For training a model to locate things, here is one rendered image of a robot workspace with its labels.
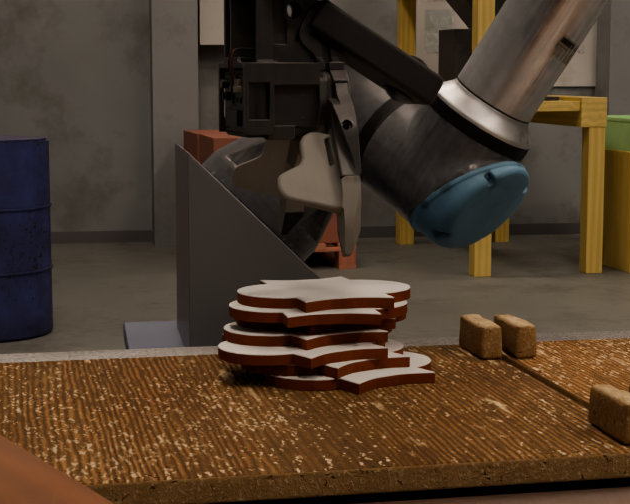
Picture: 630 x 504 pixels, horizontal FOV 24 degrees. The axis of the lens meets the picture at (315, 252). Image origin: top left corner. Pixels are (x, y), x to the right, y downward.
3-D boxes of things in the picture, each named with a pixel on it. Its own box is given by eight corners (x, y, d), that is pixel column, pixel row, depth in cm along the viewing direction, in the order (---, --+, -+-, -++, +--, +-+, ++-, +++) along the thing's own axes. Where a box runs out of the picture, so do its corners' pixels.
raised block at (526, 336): (490, 345, 119) (491, 312, 119) (512, 345, 119) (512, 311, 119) (515, 359, 113) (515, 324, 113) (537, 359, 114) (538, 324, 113)
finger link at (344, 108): (325, 199, 105) (304, 100, 109) (348, 199, 106) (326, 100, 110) (343, 164, 101) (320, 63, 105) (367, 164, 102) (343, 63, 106)
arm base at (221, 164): (196, 162, 162) (257, 98, 162) (293, 254, 165) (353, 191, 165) (205, 169, 147) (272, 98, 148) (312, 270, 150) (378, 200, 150)
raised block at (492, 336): (457, 346, 119) (458, 313, 118) (479, 345, 119) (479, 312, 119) (481, 360, 113) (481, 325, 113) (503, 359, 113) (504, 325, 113)
